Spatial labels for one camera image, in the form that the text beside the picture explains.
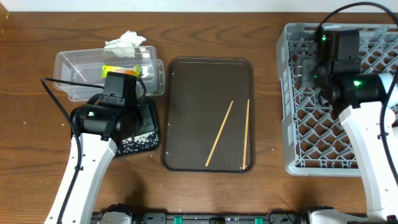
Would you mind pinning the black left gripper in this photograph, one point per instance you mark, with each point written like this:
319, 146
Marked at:
132, 134

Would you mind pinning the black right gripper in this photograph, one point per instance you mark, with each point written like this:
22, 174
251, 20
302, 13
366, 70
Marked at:
305, 66

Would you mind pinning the wooden chopstick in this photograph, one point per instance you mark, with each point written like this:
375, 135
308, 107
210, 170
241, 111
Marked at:
246, 135
218, 135

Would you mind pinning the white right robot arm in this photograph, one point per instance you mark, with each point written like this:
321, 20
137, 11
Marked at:
363, 103

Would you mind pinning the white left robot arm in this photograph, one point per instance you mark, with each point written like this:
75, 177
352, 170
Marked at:
96, 155

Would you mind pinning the grey dishwasher rack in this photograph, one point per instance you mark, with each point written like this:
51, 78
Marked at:
315, 143

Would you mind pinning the black tray bin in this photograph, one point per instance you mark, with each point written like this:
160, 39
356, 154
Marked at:
147, 138

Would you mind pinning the white rice pile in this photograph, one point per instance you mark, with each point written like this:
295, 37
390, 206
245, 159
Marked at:
142, 143

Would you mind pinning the yellow snack wrapper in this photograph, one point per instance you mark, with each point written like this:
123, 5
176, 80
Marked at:
135, 71

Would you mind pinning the brown serving tray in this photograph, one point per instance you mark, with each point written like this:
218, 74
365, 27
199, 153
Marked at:
199, 91

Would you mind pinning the crumpled white tissue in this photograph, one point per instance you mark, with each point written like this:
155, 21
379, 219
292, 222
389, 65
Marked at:
125, 45

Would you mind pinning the clear plastic bin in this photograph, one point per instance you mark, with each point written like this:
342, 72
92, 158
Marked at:
85, 66

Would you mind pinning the black rail with green clamps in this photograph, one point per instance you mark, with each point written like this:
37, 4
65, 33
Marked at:
121, 213

